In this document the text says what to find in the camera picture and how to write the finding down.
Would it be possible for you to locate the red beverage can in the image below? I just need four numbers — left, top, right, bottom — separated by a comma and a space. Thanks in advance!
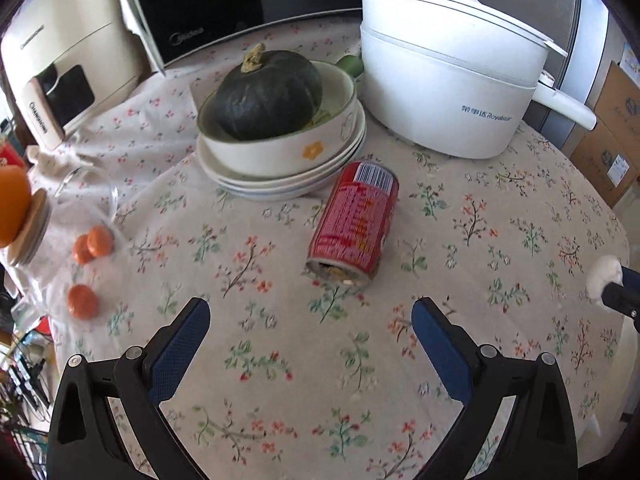
306, 160, 399, 287

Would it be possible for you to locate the grey refrigerator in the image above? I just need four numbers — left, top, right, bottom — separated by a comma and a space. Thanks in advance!
480, 0, 608, 103

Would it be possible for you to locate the white tissue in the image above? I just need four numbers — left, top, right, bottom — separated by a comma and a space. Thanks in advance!
586, 255, 623, 309

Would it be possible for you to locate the dark green pumpkin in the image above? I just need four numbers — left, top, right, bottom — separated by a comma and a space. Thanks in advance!
213, 44, 323, 141

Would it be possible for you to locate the small tangerine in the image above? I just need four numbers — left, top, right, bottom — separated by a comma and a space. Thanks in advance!
87, 226, 114, 258
67, 284, 100, 321
73, 234, 93, 266

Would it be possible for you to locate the white flower-print bowl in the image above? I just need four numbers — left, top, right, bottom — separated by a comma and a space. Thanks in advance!
198, 55, 363, 179

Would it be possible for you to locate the large orange fruit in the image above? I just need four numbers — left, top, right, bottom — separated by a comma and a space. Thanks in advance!
0, 165, 32, 248

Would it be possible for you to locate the glass jar with wooden lid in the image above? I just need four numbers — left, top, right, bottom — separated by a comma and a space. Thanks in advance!
2, 166, 119, 330

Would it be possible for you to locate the white electric cooking pot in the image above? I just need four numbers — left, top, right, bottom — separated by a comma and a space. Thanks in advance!
360, 0, 597, 159

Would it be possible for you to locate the floral tablecloth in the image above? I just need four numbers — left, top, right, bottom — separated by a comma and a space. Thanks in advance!
32, 18, 629, 479

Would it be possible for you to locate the lower cardboard box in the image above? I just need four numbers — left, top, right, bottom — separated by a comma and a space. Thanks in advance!
570, 62, 640, 207

